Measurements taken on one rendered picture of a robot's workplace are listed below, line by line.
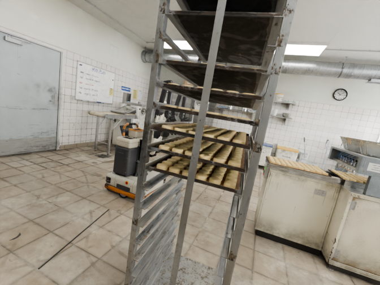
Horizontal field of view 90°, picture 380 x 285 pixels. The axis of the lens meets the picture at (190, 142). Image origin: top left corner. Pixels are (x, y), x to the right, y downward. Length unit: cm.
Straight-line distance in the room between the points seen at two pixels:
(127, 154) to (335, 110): 554
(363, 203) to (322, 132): 425
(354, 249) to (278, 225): 66
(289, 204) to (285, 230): 31
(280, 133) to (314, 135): 87
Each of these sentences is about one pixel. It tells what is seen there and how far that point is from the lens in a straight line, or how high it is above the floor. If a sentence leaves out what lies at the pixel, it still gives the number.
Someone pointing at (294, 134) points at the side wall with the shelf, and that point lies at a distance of 635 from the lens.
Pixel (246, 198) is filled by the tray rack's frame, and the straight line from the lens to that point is 77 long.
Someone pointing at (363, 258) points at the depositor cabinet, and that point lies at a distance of 262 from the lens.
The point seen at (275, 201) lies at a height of 48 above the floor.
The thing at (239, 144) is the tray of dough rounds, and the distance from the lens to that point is 73.
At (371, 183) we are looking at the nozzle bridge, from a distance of 234.
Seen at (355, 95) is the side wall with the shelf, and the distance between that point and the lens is 669.
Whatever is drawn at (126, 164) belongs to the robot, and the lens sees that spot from 270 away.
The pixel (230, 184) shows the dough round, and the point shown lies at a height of 106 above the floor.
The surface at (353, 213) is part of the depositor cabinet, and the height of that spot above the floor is 64.
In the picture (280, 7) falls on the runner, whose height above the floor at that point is 176.
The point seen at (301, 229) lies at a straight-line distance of 258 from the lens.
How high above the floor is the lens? 133
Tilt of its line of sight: 10 degrees down
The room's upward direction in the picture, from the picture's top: 10 degrees clockwise
